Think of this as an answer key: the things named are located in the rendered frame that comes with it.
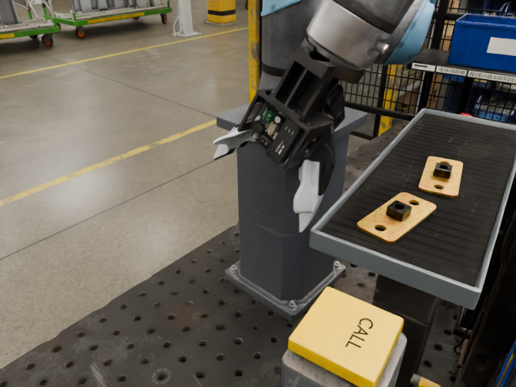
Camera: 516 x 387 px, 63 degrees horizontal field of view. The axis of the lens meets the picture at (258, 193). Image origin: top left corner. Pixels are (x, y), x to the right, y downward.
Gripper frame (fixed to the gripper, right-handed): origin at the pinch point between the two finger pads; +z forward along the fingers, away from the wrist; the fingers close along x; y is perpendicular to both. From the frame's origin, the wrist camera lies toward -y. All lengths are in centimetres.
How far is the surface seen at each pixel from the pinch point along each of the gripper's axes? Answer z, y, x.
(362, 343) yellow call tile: -9.8, 21.7, 18.5
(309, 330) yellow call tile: -8.2, 22.5, 15.5
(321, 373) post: -6.8, 23.2, 17.8
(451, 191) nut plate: -15.0, -0.1, 17.5
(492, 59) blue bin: -25, -109, 7
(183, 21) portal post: 162, -516, -427
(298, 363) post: -6.1, 23.4, 16.3
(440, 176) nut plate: -14.9, -2.5, 15.8
